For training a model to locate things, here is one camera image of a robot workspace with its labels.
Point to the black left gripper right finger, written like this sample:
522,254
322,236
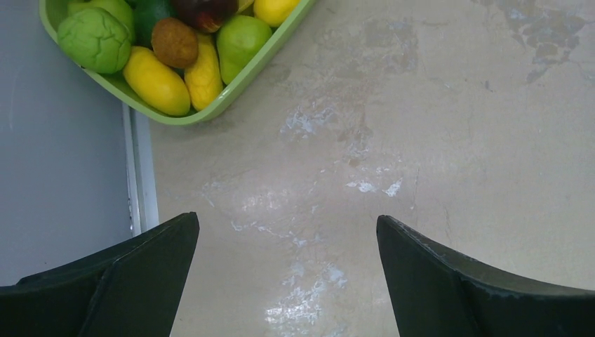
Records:
438,291

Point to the green pear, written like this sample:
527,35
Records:
237,42

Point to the brown kiwi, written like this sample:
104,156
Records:
174,43

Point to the green plastic fruit basket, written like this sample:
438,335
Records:
115,83

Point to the dark red plum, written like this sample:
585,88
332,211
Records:
207,16

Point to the yellow lemon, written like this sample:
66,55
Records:
274,12

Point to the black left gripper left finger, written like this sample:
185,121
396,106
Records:
133,288

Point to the aluminium table edge rail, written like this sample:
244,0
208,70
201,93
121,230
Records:
142,196

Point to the dark green avocado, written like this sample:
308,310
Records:
146,14

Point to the yellow mango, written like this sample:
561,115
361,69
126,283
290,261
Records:
155,83

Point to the green bumpy custard apple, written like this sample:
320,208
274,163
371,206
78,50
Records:
96,40

